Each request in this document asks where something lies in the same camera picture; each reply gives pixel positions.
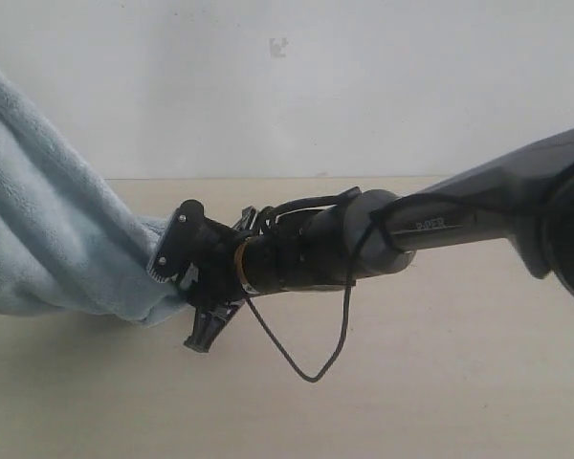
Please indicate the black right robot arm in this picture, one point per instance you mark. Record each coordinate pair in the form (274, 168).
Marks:
(327, 243)

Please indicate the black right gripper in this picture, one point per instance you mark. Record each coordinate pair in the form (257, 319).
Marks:
(265, 253)

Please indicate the light blue terry towel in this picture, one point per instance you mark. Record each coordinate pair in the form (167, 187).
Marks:
(68, 243)

